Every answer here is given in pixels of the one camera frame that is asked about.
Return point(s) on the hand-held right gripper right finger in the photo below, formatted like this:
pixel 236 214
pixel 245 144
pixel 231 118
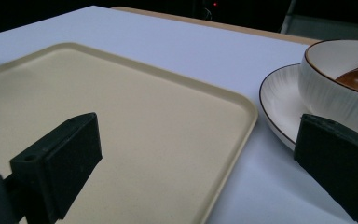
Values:
pixel 338 158

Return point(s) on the white plate with brown rim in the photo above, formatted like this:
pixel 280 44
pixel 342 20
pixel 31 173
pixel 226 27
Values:
pixel 281 99

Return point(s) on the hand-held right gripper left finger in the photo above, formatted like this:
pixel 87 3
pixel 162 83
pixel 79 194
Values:
pixel 65 161

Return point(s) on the beige plastic tray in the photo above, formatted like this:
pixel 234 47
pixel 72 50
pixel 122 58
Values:
pixel 155 130

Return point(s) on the white bowl with brown rim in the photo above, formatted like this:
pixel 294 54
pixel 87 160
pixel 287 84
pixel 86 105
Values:
pixel 329 90

